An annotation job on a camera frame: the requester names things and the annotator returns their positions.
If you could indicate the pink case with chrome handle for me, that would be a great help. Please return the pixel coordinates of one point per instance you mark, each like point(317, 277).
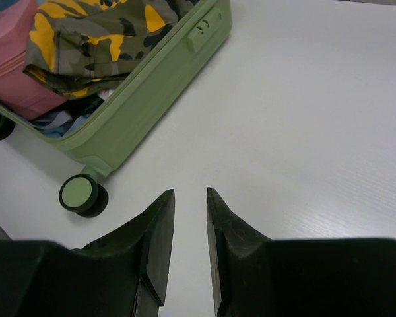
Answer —
point(19, 92)

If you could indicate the yellow camouflage garment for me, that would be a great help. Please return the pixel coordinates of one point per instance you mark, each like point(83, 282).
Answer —
point(78, 48)

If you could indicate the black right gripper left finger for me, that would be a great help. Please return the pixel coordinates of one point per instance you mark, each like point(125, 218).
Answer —
point(124, 273)

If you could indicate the green hard-shell suitcase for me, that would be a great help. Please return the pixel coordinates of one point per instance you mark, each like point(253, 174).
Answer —
point(100, 131)

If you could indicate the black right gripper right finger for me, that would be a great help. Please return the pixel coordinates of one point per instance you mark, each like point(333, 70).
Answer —
point(253, 275)

